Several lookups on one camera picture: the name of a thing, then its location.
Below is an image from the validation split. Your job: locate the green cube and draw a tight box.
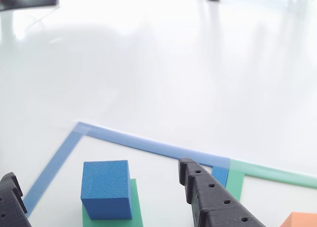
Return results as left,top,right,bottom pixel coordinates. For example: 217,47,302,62
81,178,144,227

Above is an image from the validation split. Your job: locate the orange block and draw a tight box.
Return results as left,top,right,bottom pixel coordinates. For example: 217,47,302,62
279,211,317,227

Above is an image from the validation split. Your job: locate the small blue cube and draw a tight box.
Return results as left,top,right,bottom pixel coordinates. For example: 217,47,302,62
80,159,132,220

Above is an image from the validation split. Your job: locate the black flat stand base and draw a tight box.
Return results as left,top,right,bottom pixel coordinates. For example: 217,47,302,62
0,0,60,13

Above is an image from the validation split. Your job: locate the green square frame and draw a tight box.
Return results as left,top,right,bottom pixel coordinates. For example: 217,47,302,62
225,159,317,203

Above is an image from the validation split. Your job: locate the blue square frame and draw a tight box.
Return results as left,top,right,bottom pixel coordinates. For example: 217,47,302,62
22,121,231,218

